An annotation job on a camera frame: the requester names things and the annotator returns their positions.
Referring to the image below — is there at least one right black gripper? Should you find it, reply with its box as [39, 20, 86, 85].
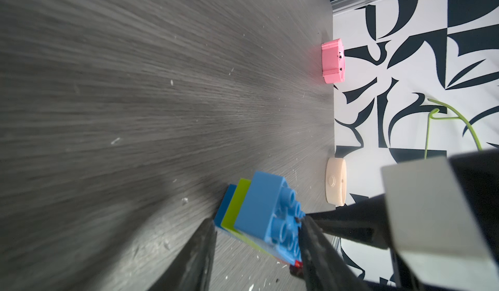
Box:
[389, 148, 499, 291]

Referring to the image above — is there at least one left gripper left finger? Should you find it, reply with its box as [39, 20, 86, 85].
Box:
[149, 218, 217, 290]

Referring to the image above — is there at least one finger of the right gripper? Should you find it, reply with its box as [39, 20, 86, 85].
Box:
[307, 195, 390, 249]

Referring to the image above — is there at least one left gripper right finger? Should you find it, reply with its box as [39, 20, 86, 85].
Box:
[299, 216, 369, 290]

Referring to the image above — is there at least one red lego brick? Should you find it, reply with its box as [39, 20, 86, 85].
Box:
[289, 261, 304, 279]

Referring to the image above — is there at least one green lego brick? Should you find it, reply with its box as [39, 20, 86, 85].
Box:
[222, 179, 270, 255]

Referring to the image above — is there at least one light blue lego brick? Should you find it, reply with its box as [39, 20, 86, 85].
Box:
[234, 171, 305, 266]

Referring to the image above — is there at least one small dark blue lego brick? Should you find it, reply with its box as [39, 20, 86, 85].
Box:
[214, 184, 237, 229]

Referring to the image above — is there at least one beige round clock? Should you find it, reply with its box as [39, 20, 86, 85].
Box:
[325, 158, 347, 206]

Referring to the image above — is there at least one pink pig alarm clock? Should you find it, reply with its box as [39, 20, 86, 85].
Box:
[321, 39, 346, 84]

